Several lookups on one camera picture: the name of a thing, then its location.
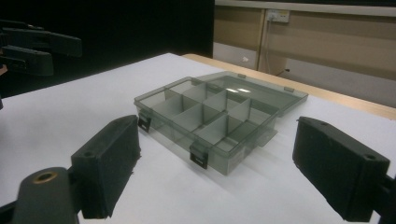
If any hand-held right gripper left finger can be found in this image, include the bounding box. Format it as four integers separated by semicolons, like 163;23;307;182
70;114;141;220

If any white table mat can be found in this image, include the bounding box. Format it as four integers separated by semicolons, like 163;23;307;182
0;52;396;224

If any black curtain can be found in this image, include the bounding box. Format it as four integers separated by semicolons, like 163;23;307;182
0;0;216;99

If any transparent grey compartment box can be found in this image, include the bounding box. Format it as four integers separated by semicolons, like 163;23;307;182
134;70;309;176

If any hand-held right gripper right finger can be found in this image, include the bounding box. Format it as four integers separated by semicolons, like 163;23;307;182
291;116;391;223

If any white wall socket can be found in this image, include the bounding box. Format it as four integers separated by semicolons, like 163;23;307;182
265;8;290;23

